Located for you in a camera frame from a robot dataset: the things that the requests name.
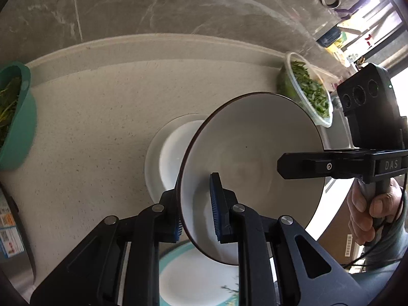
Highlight purple hanging item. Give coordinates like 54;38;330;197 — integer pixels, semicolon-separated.
335;5;355;19

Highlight blue and orange packet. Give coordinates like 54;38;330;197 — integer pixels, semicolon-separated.
0;191;25;258

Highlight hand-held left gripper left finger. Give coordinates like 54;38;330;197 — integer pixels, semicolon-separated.
30;189;184;306

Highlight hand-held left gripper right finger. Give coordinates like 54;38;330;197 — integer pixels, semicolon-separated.
209;172;373;306

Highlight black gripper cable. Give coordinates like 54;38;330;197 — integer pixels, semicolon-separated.
342;166;408;270

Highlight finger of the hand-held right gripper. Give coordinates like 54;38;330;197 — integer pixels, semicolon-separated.
277;149;376;181

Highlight chopped green vegetables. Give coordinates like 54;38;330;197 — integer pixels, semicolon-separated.
291;60;330;118

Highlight teal plastic colander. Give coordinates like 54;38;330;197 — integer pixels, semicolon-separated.
0;62;37;171

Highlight leafy green vegetables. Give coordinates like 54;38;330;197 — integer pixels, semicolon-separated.
0;76;23;147

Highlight small teal floral plate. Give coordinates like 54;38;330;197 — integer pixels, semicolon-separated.
158;240;278;306

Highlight person's right hand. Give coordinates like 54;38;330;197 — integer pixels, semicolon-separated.
347;178;408;247

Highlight large white bowl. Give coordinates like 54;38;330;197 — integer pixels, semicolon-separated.
176;92;326;266

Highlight person's right forearm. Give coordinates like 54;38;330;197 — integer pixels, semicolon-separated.
363;198;408;270

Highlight small white bowl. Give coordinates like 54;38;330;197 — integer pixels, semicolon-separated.
144;114;208;205

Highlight dark blue box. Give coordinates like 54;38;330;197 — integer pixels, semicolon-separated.
316;27;342;48

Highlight clear plastic container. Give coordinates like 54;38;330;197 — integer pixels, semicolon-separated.
277;51;334;129

